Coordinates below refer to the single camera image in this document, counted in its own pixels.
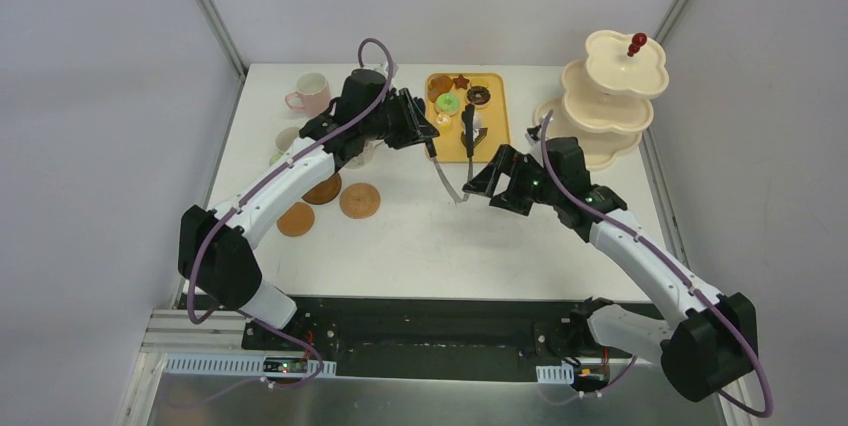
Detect metal tongs with black tips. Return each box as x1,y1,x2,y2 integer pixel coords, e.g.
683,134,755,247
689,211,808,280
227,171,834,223
427,105,476,205

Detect white cupcake with cherry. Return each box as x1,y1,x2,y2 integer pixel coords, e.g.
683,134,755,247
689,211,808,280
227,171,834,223
472,111,484,130

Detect chocolate cake slice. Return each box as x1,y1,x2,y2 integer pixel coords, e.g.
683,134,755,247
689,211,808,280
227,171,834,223
460,127,488,149

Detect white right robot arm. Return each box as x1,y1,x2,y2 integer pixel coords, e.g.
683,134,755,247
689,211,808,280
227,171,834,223
462,138,766,402

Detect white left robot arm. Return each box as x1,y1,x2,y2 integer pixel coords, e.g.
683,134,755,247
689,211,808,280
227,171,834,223
177,68,439,351

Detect yellow cream tart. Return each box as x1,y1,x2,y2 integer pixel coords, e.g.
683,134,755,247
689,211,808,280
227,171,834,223
432,112,454,136

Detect green frosted donut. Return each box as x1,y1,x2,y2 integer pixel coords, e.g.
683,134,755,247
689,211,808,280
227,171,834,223
435,92,461,116

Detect yellow plastic tray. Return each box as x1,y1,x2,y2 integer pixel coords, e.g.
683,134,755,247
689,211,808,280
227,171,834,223
425,72,511,163

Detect floral mug with green inside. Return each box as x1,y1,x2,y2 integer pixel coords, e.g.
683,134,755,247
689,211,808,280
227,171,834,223
345,143,375,169

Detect star-shaped chocolate cookie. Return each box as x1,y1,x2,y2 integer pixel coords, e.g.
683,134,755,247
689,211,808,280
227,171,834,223
452,74,470,90

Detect cream three-tier cake stand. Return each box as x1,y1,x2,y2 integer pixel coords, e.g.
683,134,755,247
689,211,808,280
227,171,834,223
533,30,670,172

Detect chocolate sprinkled donut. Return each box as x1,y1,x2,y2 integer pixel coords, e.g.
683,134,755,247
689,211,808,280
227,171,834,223
466,86,492,108

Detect light woven round coaster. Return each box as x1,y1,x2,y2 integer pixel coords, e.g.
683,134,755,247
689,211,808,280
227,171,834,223
339,182,381,219

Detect pink mug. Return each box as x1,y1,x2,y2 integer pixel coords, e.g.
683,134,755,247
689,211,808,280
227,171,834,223
284,72,331,118

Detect dark brown wooden coaster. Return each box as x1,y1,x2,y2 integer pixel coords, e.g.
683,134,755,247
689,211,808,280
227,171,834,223
302,173,343,205

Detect light green mug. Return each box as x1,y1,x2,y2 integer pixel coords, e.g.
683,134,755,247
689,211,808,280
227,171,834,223
268,127,299,166

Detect orange round coaster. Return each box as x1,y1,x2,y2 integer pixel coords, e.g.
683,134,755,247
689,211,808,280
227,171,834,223
276,202,315,237

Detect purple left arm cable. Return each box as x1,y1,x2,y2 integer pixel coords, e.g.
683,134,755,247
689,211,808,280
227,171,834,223
185,37,397,327

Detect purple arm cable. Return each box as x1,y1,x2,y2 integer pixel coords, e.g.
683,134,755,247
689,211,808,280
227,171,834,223
539,109,775,420
185,37,397,327

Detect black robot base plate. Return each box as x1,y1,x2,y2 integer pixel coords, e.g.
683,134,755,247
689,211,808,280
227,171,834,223
284,296,628,382

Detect right white slotted cable duct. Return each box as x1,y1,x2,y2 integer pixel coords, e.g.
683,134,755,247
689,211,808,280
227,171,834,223
535,362,575,385

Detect left aluminium frame post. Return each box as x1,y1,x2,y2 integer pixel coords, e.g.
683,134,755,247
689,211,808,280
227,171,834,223
195,0,248,83

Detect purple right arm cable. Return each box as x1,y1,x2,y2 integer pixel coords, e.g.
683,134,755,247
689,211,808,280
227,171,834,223
539,109,775,420

